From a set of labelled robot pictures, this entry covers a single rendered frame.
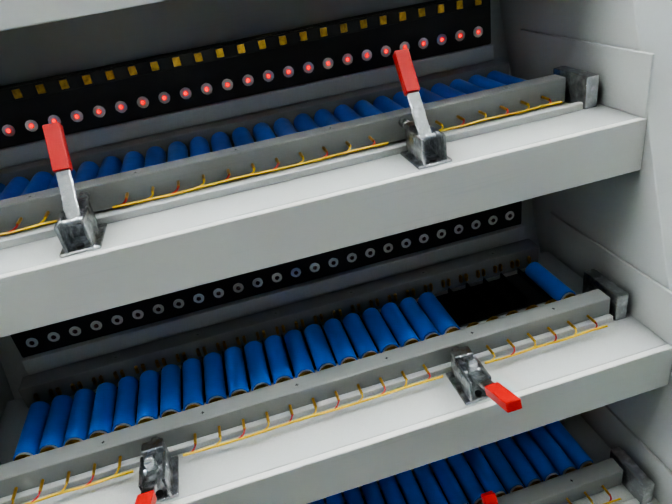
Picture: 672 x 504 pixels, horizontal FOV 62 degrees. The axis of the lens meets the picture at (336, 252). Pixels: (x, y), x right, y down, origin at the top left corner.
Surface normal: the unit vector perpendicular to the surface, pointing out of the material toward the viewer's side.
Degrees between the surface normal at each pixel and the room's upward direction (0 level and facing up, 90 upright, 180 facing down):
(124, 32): 90
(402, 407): 19
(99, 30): 90
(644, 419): 90
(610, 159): 109
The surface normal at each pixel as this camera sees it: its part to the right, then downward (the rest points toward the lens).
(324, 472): 0.25, 0.44
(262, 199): -0.15, -0.86
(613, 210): -0.96, 0.26
